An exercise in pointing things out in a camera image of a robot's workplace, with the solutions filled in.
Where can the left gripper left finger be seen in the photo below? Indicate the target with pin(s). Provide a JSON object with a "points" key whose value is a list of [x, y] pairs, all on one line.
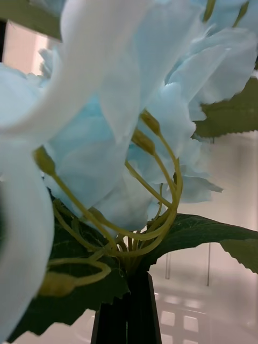
{"points": [[111, 325]]}

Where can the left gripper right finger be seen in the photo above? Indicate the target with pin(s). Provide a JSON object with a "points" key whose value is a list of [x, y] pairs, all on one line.
{"points": [[142, 314]]}

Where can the pale blue flower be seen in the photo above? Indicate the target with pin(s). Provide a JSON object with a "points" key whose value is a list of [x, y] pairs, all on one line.
{"points": [[88, 161]]}

